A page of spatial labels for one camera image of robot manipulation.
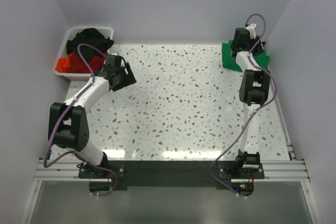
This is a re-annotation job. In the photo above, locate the green t shirt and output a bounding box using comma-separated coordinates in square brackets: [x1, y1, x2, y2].
[222, 40, 270, 72]

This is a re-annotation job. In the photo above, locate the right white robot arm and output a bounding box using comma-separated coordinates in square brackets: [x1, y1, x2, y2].
[230, 24, 270, 178]

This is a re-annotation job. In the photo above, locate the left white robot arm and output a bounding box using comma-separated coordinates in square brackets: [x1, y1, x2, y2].
[44, 55, 136, 178]

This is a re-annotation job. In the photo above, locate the black t shirt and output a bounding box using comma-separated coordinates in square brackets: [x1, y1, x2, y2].
[66, 28, 114, 63]

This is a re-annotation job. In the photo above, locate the white laundry basket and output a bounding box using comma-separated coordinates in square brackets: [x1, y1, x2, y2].
[54, 26, 113, 81]

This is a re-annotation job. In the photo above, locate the red t shirt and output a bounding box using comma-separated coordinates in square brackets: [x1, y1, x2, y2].
[64, 52, 106, 73]

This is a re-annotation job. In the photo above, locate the orange t shirt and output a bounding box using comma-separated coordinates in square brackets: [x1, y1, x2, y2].
[55, 55, 71, 73]

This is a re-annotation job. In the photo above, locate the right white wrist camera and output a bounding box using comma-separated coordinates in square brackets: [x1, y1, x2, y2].
[245, 23, 257, 39]

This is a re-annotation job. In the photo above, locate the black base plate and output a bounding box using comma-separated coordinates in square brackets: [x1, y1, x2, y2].
[77, 161, 265, 193]

